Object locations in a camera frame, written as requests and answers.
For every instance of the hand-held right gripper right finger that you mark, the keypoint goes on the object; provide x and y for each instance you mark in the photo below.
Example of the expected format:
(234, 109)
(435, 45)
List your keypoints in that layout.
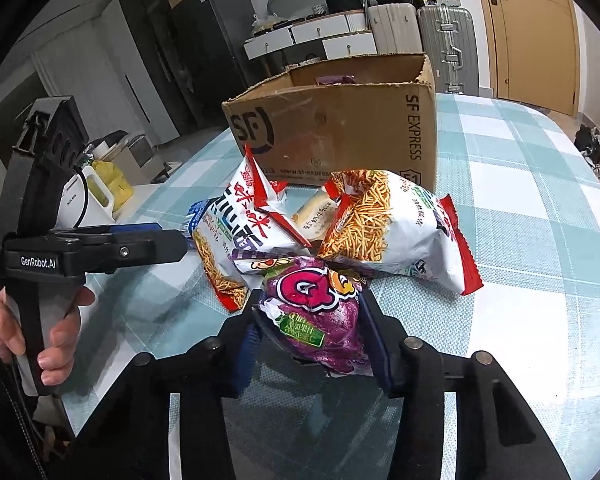
(380, 360)

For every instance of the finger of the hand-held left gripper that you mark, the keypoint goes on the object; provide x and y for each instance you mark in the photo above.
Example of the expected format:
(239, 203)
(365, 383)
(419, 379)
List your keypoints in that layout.
(135, 228)
(150, 250)

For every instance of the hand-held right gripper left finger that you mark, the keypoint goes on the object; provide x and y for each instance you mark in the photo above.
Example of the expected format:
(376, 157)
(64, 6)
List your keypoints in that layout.
(245, 360)

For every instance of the blue white snack packet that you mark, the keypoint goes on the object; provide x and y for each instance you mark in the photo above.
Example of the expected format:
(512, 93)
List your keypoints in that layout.
(200, 212)

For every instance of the small white noodle snack packet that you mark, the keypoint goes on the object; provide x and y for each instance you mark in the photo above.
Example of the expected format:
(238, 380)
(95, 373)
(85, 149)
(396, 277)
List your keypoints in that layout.
(250, 225)

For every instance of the large white noodle snack packet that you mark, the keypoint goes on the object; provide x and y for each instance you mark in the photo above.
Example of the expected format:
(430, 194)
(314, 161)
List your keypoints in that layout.
(380, 220)

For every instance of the beige dotted cake packet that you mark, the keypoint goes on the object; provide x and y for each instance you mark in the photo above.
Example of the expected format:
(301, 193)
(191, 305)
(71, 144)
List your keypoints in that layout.
(312, 215)

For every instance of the brown cardboard box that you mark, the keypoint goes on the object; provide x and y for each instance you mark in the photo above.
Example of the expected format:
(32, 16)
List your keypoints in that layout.
(340, 125)

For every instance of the person's left hand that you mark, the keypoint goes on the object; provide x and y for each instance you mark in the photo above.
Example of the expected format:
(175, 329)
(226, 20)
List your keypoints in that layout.
(60, 340)

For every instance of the yellow plastic bag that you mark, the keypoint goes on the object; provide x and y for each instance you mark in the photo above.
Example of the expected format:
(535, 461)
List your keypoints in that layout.
(112, 185)

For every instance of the grey trash bin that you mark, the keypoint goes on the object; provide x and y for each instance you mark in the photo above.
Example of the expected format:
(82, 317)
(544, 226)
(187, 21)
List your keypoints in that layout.
(140, 160)

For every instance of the white slipper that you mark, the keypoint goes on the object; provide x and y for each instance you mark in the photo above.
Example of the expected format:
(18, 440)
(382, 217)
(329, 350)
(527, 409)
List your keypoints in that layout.
(172, 164)

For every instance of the white curtain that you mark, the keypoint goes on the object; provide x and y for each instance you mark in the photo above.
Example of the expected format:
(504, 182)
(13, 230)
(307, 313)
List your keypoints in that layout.
(80, 90)

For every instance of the blue checked tablecloth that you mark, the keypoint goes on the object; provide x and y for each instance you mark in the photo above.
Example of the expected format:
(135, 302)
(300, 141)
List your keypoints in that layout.
(505, 260)

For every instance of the dark wardrobe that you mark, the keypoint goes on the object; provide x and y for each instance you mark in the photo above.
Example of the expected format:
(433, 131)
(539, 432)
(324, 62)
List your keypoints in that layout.
(145, 60)

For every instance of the black refrigerator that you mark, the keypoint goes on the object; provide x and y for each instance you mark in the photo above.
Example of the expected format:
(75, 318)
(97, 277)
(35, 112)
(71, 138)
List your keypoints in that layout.
(205, 60)

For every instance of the knotted plastic food bag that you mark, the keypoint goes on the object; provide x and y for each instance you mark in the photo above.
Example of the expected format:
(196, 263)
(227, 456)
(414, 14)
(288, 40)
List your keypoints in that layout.
(263, 26)

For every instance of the white drawer desk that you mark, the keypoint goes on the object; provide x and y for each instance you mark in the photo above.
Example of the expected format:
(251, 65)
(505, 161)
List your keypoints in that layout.
(330, 25)

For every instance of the grey suitcase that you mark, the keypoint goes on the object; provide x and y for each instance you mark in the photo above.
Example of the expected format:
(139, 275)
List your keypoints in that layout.
(447, 45)

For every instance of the beige suitcase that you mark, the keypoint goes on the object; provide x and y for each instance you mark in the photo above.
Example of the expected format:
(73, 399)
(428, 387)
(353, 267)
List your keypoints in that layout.
(392, 27)

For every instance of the tan wooden door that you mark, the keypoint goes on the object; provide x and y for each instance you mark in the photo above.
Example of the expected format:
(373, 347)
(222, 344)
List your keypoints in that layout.
(530, 50)

